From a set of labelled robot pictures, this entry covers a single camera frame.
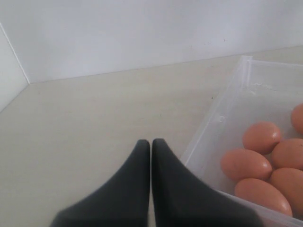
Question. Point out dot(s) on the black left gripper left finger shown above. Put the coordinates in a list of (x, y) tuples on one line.
[(123, 201)]

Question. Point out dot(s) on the clear plastic storage box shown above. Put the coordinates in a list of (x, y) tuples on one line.
[(257, 91)]

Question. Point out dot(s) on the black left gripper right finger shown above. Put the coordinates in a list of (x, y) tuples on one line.
[(182, 200)]

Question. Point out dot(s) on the brown egg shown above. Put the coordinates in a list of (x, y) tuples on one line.
[(289, 182), (297, 118), (262, 137), (238, 164), (288, 153), (263, 194)]

